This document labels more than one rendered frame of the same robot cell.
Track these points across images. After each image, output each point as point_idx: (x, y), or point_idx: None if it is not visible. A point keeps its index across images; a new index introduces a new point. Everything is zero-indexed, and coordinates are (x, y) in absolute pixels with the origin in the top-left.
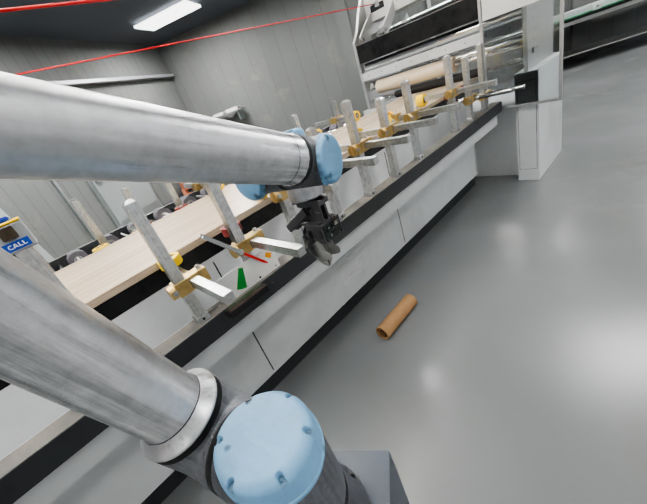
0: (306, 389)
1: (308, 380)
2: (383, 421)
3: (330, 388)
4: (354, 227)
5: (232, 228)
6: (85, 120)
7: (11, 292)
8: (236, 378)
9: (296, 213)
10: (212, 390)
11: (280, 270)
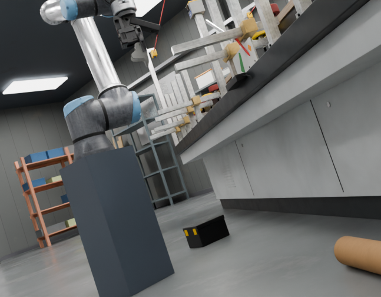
0: (329, 233)
1: (341, 231)
2: (233, 274)
3: (312, 244)
4: (308, 38)
5: (232, 16)
6: (48, 12)
7: (80, 40)
8: (315, 167)
9: None
10: (102, 89)
11: (253, 67)
